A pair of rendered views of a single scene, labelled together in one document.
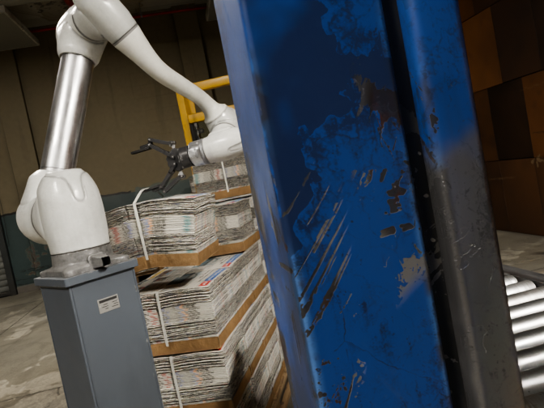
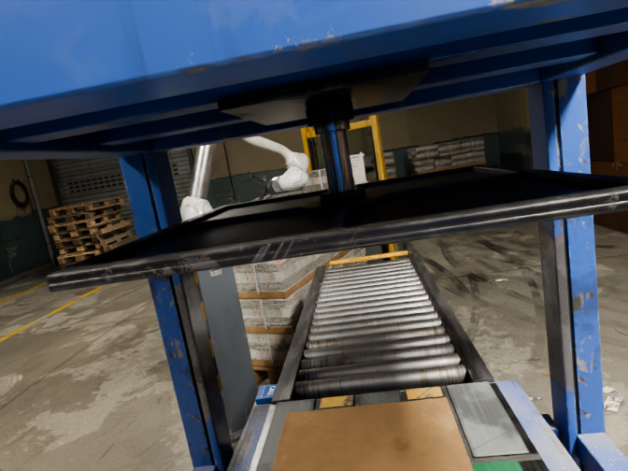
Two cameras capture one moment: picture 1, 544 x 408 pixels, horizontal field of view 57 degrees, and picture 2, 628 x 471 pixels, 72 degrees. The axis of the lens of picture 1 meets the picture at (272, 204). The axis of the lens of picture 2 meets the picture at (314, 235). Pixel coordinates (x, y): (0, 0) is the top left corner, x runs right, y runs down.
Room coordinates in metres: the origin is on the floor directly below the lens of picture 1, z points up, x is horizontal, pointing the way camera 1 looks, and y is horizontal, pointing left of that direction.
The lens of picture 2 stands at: (-0.64, -0.64, 1.38)
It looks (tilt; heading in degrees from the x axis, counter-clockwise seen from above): 10 degrees down; 16
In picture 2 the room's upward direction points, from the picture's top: 10 degrees counter-clockwise
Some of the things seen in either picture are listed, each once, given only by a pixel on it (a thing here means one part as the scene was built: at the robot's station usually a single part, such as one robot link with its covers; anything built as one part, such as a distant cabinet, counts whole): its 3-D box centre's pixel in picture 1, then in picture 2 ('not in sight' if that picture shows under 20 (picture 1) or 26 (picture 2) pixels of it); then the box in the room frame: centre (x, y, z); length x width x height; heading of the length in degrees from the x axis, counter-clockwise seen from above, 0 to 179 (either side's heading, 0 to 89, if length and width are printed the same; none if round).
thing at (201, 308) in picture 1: (224, 345); (306, 295); (2.29, 0.34, 0.42); 1.17 x 0.39 x 0.83; 169
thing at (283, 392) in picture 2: not in sight; (310, 321); (0.96, -0.10, 0.74); 1.34 x 0.05 x 0.12; 9
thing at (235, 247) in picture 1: (214, 247); not in sight; (2.42, 0.32, 0.86); 0.38 x 0.29 x 0.04; 79
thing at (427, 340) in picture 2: not in sight; (375, 349); (0.61, -0.41, 0.77); 0.47 x 0.05 x 0.05; 99
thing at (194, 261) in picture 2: not in sight; (344, 208); (-0.01, -0.51, 1.30); 0.55 x 0.55 x 0.03; 9
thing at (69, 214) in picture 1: (70, 209); (199, 221); (1.37, 0.54, 1.17); 0.18 x 0.16 x 0.22; 41
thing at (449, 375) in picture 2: not in sight; (378, 382); (0.41, -0.45, 0.77); 0.47 x 0.05 x 0.05; 99
